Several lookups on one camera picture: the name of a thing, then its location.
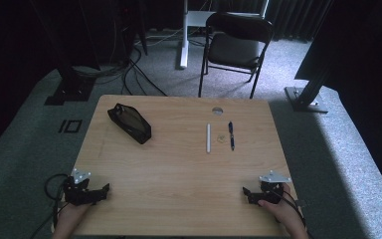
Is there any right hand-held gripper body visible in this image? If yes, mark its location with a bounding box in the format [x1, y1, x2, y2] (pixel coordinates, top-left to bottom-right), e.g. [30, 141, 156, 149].
[254, 169, 292, 205]

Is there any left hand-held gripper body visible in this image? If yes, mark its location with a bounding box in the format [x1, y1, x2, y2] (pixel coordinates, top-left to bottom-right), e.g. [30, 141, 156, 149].
[62, 167, 97, 206]

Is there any person's left hand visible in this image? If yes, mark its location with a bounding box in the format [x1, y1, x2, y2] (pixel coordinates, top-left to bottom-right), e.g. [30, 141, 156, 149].
[58, 202, 93, 228]

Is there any person's right hand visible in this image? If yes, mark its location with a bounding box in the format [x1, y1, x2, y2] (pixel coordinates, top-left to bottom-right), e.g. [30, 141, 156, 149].
[257, 182, 302, 231]

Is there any dark blue pen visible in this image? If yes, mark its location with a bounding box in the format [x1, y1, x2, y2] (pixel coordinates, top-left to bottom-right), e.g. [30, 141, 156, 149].
[228, 120, 236, 151]

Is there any white pen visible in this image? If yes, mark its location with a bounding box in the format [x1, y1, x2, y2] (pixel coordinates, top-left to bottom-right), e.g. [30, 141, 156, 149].
[206, 122, 212, 154]

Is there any black pencil case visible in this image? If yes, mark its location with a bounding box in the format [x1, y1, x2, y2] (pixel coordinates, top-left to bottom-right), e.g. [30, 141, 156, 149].
[106, 103, 152, 145]

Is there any black stand with metal foot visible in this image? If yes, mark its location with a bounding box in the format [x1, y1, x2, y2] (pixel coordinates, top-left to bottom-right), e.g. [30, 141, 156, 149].
[284, 56, 332, 115]

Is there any black stand base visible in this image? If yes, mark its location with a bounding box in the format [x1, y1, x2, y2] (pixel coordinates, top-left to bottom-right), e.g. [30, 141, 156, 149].
[44, 64, 96, 107]

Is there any black folding chair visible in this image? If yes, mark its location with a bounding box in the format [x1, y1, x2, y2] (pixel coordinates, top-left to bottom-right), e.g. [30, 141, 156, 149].
[197, 11, 275, 100]

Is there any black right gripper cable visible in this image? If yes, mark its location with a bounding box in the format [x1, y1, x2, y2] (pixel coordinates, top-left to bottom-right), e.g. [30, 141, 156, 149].
[272, 189, 310, 235]

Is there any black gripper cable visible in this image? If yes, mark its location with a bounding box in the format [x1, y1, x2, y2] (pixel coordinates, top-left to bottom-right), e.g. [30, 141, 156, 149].
[272, 189, 310, 235]
[29, 172, 71, 239]

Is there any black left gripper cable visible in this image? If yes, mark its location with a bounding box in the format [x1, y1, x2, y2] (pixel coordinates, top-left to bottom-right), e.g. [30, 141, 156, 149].
[29, 172, 71, 239]

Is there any bundle of floor cables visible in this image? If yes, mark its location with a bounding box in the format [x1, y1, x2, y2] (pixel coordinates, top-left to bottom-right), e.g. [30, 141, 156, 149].
[72, 19, 169, 98]

